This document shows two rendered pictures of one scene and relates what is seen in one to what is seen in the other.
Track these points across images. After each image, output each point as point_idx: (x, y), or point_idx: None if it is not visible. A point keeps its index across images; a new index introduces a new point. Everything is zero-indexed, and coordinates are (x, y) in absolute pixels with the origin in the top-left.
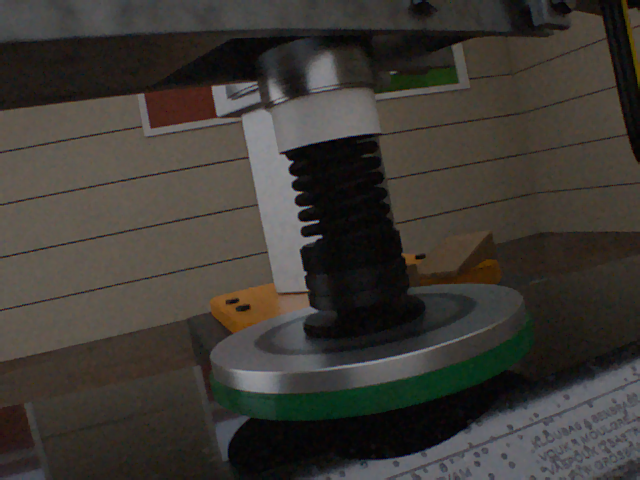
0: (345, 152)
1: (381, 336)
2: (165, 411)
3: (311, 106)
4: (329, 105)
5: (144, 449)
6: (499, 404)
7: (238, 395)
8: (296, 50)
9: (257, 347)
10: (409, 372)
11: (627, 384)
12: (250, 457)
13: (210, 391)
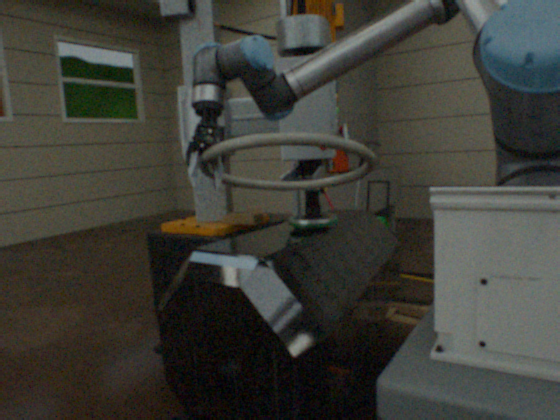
0: (317, 191)
1: (322, 217)
2: (281, 232)
3: None
4: None
5: (293, 234)
6: (335, 227)
7: (310, 224)
8: None
9: (303, 219)
10: (332, 220)
11: (346, 226)
12: (313, 232)
13: (281, 230)
